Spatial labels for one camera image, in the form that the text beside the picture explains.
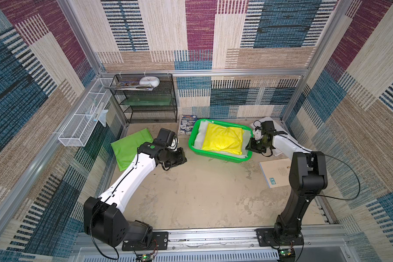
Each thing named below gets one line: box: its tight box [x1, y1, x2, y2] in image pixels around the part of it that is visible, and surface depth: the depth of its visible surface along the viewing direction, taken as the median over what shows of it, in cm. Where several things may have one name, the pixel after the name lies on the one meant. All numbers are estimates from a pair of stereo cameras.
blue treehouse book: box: [179, 114, 198, 136], surface depth 118 cm
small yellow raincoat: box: [201, 122, 245, 156], surface depth 99 cm
